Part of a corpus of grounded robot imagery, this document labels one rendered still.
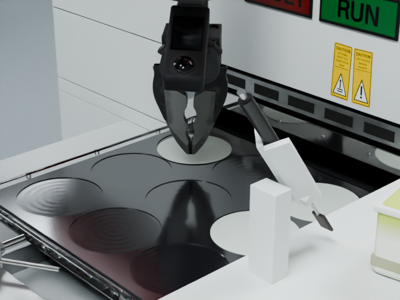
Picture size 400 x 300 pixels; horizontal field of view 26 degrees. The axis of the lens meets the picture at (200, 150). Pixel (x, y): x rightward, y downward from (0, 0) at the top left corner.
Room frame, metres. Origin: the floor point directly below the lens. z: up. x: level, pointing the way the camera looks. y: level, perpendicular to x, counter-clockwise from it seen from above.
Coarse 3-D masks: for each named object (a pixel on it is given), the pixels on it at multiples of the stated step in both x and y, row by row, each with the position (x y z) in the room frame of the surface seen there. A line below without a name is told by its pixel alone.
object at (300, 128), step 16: (192, 96) 1.20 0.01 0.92; (192, 112) 1.20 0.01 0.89; (240, 112) 1.13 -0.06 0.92; (272, 112) 1.09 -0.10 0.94; (288, 112) 1.07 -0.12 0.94; (288, 128) 1.06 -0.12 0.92; (304, 128) 1.04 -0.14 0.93; (320, 128) 1.02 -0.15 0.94; (336, 128) 1.02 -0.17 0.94; (320, 144) 1.02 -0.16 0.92; (336, 144) 1.00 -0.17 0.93; (352, 144) 0.99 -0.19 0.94; (368, 144) 0.97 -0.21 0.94; (368, 160) 0.97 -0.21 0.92; (384, 160) 0.95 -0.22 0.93
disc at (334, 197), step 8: (320, 184) 0.95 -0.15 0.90; (328, 184) 0.95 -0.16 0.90; (328, 192) 0.92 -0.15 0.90; (336, 192) 0.92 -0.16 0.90; (344, 192) 0.92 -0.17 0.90; (352, 192) 0.92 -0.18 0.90; (320, 200) 0.90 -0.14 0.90; (328, 200) 0.90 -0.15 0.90; (336, 200) 0.90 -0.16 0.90; (344, 200) 0.90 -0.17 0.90; (352, 200) 0.90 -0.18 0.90; (296, 208) 0.88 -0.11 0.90; (304, 208) 0.88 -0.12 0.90; (312, 208) 0.88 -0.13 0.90; (320, 208) 0.88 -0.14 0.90; (328, 208) 0.88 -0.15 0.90; (336, 208) 0.88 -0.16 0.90; (296, 216) 0.86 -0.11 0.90; (304, 216) 0.86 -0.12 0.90; (312, 216) 0.86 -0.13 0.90
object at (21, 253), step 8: (16, 248) 0.88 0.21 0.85; (24, 248) 0.88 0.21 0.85; (32, 248) 0.89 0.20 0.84; (8, 256) 0.87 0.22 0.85; (16, 256) 0.87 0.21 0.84; (24, 256) 0.88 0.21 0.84; (32, 256) 0.89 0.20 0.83; (40, 256) 0.89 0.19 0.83; (48, 256) 0.90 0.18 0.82; (8, 264) 0.86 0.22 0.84; (8, 272) 0.86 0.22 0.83; (16, 272) 0.87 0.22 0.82
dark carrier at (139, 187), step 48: (144, 144) 1.06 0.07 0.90; (240, 144) 1.06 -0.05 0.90; (0, 192) 0.92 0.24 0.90; (48, 192) 0.92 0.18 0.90; (96, 192) 0.92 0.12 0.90; (144, 192) 0.92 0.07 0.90; (192, 192) 0.92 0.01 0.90; (240, 192) 0.92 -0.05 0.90; (96, 240) 0.81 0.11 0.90; (144, 240) 0.81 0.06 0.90; (192, 240) 0.81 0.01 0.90; (144, 288) 0.72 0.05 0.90
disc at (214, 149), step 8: (192, 136) 1.09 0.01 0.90; (208, 136) 1.09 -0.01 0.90; (160, 144) 1.06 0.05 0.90; (168, 144) 1.06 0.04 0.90; (176, 144) 1.06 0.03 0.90; (208, 144) 1.06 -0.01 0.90; (216, 144) 1.06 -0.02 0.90; (224, 144) 1.06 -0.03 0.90; (160, 152) 1.04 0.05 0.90; (168, 152) 1.04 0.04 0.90; (176, 152) 1.04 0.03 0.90; (184, 152) 1.04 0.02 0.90; (200, 152) 1.04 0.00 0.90; (208, 152) 1.04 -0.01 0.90; (216, 152) 1.04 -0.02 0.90; (224, 152) 1.04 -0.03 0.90; (176, 160) 1.01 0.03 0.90; (184, 160) 1.01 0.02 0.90; (192, 160) 1.01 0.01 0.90; (200, 160) 1.01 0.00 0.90; (208, 160) 1.01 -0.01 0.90; (216, 160) 1.01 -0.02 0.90
